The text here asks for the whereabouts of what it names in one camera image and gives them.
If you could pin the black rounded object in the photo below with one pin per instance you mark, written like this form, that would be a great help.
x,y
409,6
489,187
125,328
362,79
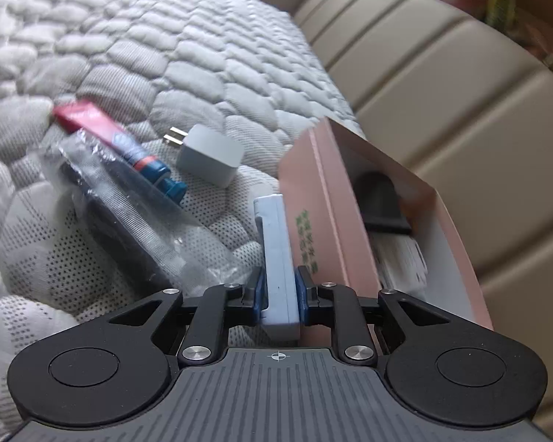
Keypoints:
x,y
378,202

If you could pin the white quilted mattress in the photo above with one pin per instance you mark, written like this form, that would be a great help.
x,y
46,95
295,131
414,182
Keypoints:
x,y
166,32

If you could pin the grey power adapter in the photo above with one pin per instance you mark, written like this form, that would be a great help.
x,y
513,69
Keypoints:
x,y
209,156

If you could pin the pink cardboard box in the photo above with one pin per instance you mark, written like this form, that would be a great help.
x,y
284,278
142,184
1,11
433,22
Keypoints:
x,y
322,221

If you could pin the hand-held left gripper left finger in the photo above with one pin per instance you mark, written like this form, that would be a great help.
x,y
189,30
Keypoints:
x,y
258,297

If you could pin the black item in plastic bag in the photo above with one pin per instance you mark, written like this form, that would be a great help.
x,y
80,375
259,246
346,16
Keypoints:
x,y
120,221

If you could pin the beige padded headboard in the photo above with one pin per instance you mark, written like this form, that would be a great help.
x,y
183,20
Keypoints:
x,y
442,101

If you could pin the red tube with blue cap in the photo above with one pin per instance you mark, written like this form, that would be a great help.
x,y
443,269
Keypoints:
x,y
96,124

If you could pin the yellow green toy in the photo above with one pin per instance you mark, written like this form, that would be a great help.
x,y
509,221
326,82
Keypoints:
x,y
500,4

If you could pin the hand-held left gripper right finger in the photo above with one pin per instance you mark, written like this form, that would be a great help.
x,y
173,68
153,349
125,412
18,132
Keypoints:
x,y
300,294

